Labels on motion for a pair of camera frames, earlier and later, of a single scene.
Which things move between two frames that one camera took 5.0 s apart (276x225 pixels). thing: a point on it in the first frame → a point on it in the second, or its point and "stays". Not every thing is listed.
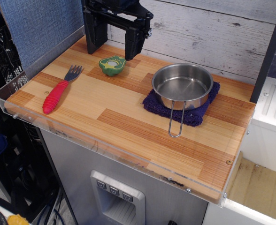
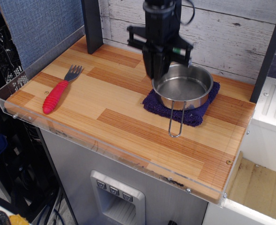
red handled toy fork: (52, 98) stays
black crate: (5, 72) stays
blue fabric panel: (37, 26) stays
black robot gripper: (126, 13) → (161, 35)
